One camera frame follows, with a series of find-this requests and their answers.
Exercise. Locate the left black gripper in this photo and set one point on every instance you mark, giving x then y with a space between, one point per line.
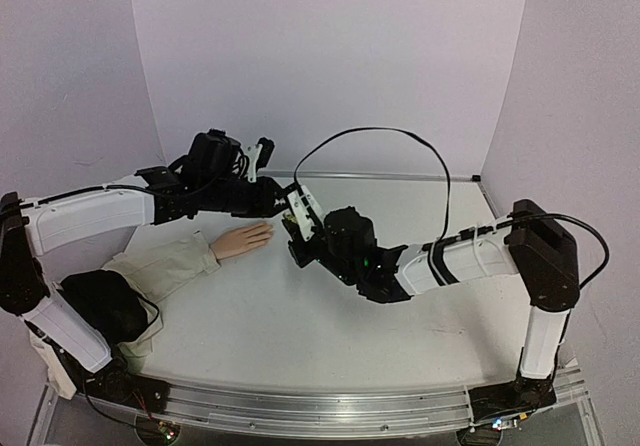
268 205

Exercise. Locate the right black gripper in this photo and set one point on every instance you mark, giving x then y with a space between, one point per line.
298 248

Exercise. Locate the white nail polish bottle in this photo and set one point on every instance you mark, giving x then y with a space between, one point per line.
289 218

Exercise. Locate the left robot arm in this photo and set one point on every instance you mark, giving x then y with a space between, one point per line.
216 175

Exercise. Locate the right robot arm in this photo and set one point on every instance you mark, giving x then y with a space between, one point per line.
528 244

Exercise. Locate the mannequin hand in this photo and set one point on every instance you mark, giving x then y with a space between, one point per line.
240 241

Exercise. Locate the beige sleeve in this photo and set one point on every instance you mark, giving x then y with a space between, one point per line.
155 274

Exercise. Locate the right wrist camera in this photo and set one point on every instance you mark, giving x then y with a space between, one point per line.
310 215

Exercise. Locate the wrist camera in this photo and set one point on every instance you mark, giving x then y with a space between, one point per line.
258 156
310 215

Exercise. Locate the aluminium back table rail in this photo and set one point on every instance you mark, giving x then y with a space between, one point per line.
388 176

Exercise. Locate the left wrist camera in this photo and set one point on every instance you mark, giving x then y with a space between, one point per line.
258 156

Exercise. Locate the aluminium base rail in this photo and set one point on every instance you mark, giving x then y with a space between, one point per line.
183 413

